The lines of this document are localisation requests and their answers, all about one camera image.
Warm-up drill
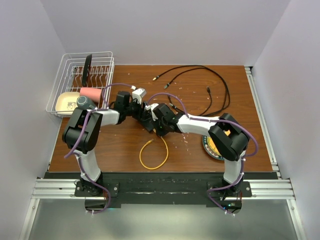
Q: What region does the pink cup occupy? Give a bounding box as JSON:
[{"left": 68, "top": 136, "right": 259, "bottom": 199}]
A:
[{"left": 79, "top": 87, "right": 102, "bottom": 103}]

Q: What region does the round gold wafer plate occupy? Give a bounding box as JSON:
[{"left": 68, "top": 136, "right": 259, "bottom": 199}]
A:
[{"left": 202, "top": 135, "right": 225, "bottom": 161}]

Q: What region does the black cable with gold plug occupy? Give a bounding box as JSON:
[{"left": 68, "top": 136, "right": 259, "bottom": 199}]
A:
[{"left": 151, "top": 65, "right": 230, "bottom": 116}]

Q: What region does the dark teal cup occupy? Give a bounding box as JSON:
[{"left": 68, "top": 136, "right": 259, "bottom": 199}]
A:
[{"left": 76, "top": 95, "right": 97, "bottom": 110}]

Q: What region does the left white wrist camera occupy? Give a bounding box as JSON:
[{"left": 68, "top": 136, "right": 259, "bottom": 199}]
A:
[{"left": 131, "top": 87, "right": 147, "bottom": 105}]

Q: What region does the white wire dish rack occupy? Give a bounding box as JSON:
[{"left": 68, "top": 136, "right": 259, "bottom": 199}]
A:
[{"left": 46, "top": 51, "right": 115, "bottom": 118}]

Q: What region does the cream square plate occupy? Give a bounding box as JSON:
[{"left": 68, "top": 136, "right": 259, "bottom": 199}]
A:
[{"left": 55, "top": 91, "right": 80, "bottom": 116}]

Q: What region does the black cable with usb plug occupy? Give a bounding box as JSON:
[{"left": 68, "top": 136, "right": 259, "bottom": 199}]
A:
[{"left": 163, "top": 67, "right": 226, "bottom": 117}]

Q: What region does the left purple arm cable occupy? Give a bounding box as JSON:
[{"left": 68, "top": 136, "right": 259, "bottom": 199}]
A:
[{"left": 63, "top": 83, "right": 136, "bottom": 214}]

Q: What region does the black network switch box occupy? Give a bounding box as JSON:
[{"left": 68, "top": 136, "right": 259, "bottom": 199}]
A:
[{"left": 141, "top": 117, "right": 157, "bottom": 133}]

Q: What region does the black tablet in rack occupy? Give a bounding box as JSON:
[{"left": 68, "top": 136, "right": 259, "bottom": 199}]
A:
[{"left": 81, "top": 54, "right": 92, "bottom": 87}]

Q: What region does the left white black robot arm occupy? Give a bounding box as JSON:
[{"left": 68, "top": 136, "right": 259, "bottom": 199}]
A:
[{"left": 62, "top": 88, "right": 153, "bottom": 196}]

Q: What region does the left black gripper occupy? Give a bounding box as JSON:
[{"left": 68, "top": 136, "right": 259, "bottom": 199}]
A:
[{"left": 125, "top": 101, "right": 151, "bottom": 125}]

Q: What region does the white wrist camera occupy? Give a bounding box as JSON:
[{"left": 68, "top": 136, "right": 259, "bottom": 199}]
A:
[
  {"left": 144, "top": 103, "right": 159, "bottom": 121},
  {"left": 131, "top": 87, "right": 147, "bottom": 105}
]

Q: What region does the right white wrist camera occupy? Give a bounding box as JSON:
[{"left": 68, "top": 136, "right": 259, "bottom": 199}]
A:
[{"left": 144, "top": 103, "right": 159, "bottom": 121}]

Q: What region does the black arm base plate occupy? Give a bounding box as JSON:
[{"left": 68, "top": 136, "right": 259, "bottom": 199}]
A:
[{"left": 74, "top": 172, "right": 252, "bottom": 213}]

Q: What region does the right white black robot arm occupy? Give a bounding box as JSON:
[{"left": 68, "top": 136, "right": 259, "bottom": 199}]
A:
[{"left": 150, "top": 103, "right": 250, "bottom": 197}]

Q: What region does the yellow ethernet patch cable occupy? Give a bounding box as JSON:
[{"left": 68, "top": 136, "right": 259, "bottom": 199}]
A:
[{"left": 139, "top": 136, "right": 169, "bottom": 171}]

